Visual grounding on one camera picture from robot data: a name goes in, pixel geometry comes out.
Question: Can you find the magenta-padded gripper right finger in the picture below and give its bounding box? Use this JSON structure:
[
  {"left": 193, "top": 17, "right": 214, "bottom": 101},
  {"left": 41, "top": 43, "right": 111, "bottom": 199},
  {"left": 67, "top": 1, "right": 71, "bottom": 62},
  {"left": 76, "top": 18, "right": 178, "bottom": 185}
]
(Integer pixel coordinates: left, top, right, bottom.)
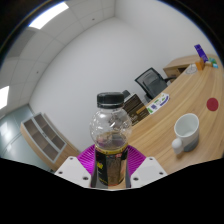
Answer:
[{"left": 125, "top": 145, "right": 168, "bottom": 188}]

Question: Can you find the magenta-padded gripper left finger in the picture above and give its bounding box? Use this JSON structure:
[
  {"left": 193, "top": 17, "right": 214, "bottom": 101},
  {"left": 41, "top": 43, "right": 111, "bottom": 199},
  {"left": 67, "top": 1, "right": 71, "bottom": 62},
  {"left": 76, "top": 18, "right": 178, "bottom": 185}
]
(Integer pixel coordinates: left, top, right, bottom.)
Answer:
[{"left": 54, "top": 144, "right": 98, "bottom": 188}]

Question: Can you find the clear bottle with black cap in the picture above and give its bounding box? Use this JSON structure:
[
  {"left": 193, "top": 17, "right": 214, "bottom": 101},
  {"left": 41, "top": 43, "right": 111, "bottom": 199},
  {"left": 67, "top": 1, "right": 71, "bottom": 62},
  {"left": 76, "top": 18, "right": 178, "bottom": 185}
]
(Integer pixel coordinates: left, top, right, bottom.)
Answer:
[{"left": 88, "top": 92, "right": 133, "bottom": 189}]

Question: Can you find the wooden cabinet with glass doors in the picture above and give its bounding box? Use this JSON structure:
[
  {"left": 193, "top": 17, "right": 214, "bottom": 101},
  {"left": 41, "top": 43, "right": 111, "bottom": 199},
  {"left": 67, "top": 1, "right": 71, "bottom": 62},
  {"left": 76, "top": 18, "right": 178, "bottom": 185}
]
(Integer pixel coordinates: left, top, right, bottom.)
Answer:
[{"left": 19, "top": 112, "right": 81, "bottom": 173}]

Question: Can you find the white and grey mug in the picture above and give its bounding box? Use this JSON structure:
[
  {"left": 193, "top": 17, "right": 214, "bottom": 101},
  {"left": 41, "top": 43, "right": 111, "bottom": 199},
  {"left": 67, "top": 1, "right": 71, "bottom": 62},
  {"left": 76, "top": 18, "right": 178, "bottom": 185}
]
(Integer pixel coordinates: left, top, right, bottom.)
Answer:
[{"left": 171, "top": 112, "right": 200, "bottom": 155}]

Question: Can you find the white and green leaflet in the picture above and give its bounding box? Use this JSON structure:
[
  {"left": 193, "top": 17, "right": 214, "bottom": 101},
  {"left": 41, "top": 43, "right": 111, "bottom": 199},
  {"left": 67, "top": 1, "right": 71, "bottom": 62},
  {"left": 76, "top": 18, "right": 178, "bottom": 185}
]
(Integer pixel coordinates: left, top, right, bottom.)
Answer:
[{"left": 145, "top": 92, "right": 170, "bottom": 115}]

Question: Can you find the wide dark brown box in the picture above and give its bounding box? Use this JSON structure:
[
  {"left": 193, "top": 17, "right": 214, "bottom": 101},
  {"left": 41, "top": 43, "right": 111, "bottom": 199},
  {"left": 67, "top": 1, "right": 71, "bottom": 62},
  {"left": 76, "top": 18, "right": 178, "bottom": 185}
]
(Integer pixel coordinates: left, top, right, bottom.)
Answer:
[{"left": 123, "top": 93, "right": 146, "bottom": 118}]

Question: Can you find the grey mesh office chair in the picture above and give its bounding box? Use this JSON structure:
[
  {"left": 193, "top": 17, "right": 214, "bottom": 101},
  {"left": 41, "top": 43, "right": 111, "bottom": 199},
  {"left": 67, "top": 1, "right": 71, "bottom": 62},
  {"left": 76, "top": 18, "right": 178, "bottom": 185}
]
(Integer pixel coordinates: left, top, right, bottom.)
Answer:
[{"left": 134, "top": 67, "right": 176, "bottom": 101}]

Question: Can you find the flat round red coaster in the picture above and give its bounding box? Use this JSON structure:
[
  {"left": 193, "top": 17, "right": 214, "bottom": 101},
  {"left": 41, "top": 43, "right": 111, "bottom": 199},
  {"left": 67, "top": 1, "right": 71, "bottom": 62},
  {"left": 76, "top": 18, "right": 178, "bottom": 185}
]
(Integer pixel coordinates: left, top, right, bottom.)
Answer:
[{"left": 206, "top": 97, "right": 220, "bottom": 112}]

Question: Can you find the wooden side desk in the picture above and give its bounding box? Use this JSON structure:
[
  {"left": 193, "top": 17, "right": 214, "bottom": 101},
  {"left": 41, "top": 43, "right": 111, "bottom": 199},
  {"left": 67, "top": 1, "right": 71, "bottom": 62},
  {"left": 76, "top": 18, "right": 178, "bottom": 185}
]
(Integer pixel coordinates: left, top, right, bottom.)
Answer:
[{"left": 162, "top": 54, "right": 218, "bottom": 79}]

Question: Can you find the round grey patterned mat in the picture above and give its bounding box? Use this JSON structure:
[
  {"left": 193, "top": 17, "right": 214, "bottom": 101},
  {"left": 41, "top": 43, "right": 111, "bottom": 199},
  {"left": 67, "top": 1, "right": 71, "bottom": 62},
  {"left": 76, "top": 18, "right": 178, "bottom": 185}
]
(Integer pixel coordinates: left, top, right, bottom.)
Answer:
[{"left": 185, "top": 63, "right": 198, "bottom": 75}]

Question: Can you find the orange box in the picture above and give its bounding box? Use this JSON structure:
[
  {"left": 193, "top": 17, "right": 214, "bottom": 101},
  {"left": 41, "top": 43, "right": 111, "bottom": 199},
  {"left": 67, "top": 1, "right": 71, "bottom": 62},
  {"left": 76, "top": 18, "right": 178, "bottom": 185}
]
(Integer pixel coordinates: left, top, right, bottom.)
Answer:
[{"left": 195, "top": 58, "right": 205, "bottom": 71}]

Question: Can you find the purple standing sign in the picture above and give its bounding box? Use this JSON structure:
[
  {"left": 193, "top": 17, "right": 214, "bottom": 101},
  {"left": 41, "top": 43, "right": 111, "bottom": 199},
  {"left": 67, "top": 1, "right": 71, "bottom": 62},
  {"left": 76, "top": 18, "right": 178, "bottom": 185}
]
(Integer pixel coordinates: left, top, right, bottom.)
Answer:
[{"left": 193, "top": 43, "right": 209, "bottom": 63}]

